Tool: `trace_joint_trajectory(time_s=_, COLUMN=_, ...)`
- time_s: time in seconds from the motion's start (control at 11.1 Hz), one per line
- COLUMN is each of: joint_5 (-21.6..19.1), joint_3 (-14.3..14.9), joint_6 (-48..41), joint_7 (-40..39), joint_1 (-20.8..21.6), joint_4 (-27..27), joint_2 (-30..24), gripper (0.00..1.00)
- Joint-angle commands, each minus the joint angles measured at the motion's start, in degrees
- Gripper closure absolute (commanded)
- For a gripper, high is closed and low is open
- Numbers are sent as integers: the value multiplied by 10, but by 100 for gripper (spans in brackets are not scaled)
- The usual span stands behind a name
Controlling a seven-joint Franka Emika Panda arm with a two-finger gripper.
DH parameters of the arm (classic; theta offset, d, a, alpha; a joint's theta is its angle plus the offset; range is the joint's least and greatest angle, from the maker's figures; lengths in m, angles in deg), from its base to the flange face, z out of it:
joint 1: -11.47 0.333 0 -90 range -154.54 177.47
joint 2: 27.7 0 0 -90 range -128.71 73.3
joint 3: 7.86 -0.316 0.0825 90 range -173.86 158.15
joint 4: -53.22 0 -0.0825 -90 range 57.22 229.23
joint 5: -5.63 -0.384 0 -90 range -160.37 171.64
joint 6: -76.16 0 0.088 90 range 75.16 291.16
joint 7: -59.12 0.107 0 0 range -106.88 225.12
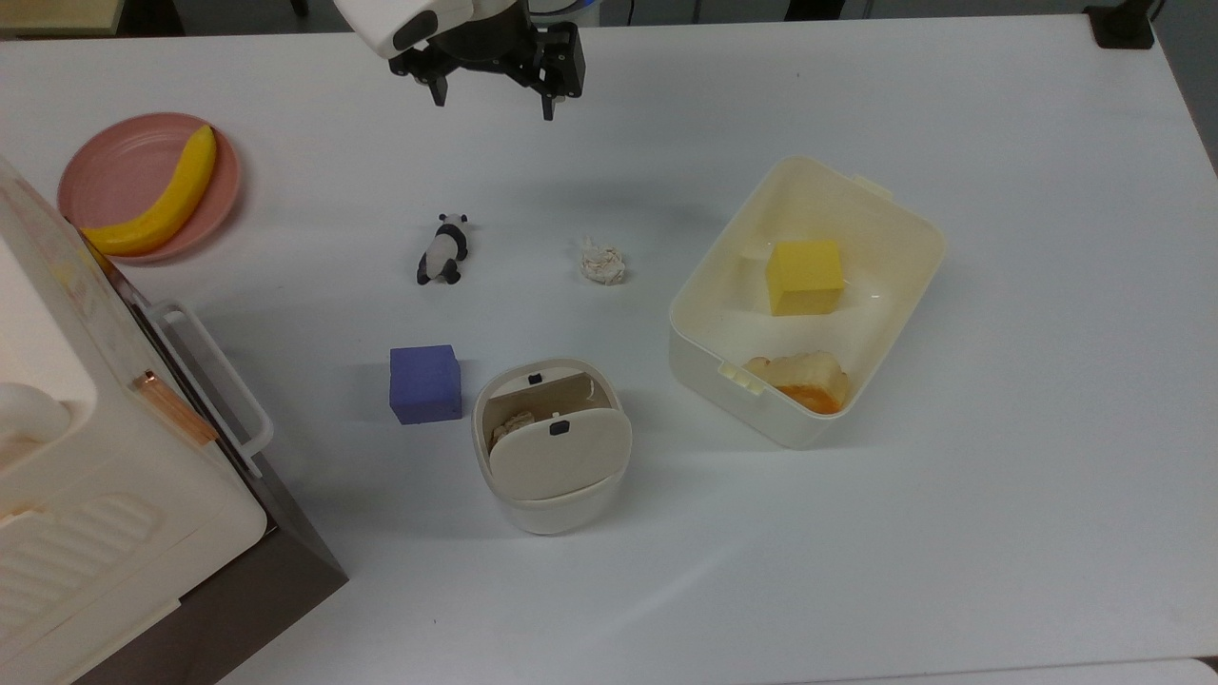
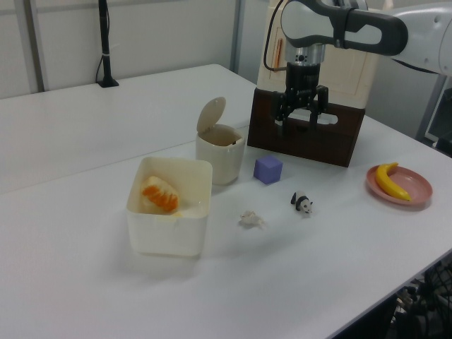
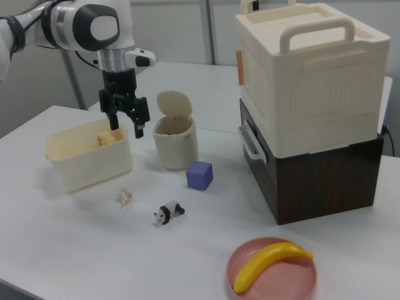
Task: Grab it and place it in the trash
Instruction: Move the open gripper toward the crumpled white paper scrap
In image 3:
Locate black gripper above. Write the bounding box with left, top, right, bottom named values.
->
left=99, top=69, right=150, bottom=139

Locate cream trash can with lid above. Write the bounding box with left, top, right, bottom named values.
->
left=152, top=90, right=199, bottom=171

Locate yellow sponge piece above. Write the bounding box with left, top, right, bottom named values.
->
left=97, top=130, right=119, bottom=147

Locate cream rectangular plastic bin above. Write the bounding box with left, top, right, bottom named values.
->
left=43, top=117, right=134, bottom=193

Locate crumpled white paper ball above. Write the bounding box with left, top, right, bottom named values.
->
left=117, top=187, right=134, bottom=207

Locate purple cube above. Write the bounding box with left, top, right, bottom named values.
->
left=186, top=161, right=214, bottom=191

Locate panda toy figure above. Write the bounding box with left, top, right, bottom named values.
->
left=153, top=201, right=186, bottom=228

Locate yellow banana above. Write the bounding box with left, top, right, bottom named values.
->
left=233, top=241, right=314, bottom=294

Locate dark wooden drawer box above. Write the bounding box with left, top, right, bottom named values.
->
left=237, top=97, right=384, bottom=226

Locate pink plate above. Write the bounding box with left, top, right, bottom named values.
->
left=226, top=237, right=319, bottom=300

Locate cream storage box with handle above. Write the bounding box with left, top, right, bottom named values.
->
left=234, top=0, right=392, bottom=158

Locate blue cable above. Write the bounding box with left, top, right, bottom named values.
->
left=381, top=124, right=396, bottom=156

